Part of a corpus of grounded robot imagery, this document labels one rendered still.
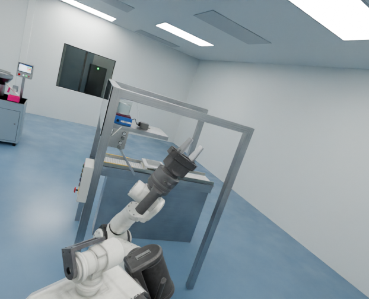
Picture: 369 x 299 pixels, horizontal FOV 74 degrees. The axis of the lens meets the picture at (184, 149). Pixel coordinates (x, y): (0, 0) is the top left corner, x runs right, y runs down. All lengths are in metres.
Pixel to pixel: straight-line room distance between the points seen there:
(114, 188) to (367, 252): 3.40
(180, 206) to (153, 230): 0.42
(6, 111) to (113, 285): 4.45
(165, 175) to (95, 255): 0.33
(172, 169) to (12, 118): 4.34
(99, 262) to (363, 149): 4.09
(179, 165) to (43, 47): 6.91
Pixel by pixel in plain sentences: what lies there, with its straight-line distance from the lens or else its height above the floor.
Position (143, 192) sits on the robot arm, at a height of 1.39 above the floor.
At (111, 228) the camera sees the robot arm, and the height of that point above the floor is 1.18.
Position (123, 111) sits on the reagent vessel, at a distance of 2.48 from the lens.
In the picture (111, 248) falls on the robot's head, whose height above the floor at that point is 1.36.
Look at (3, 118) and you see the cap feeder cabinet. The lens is 5.01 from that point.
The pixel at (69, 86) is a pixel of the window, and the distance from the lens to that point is 7.69.
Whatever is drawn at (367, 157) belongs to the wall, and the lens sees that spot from 4.34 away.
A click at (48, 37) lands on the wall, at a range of 7.55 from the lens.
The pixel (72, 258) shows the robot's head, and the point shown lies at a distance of 0.60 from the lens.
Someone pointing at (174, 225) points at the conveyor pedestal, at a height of 0.22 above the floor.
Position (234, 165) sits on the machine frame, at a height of 1.30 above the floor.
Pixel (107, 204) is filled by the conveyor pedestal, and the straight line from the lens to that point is 2.82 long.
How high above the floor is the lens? 1.74
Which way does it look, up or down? 12 degrees down
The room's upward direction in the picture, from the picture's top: 18 degrees clockwise
